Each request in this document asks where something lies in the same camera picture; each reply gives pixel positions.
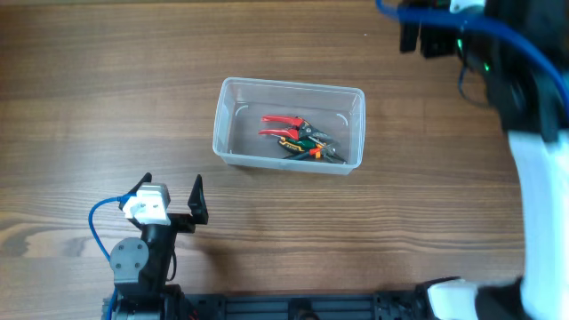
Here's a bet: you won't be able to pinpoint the silver socket wrench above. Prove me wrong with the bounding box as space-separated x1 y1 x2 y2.
310 137 335 156

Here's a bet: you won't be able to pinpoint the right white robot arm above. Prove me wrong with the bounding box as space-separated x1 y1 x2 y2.
381 0 568 319

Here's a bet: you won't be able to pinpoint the black aluminium base frame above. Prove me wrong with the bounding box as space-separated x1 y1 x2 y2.
186 290 434 320

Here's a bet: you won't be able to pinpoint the red handled pruning shears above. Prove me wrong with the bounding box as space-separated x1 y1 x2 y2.
259 115 333 141

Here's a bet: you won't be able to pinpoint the left blue cable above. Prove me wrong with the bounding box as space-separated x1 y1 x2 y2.
87 194 132 320

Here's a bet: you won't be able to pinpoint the clear plastic container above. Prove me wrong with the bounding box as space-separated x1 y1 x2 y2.
212 77 365 175

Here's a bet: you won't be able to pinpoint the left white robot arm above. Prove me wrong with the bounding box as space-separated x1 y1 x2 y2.
102 172 209 320

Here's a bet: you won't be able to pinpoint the green screwdriver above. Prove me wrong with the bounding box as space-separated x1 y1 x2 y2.
283 138 317 154

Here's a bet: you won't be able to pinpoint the orange black pliers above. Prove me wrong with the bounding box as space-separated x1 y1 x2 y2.
277 137 347 164

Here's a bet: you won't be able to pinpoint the black red screwdriver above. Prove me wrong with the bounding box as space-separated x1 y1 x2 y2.
285 148 322 160

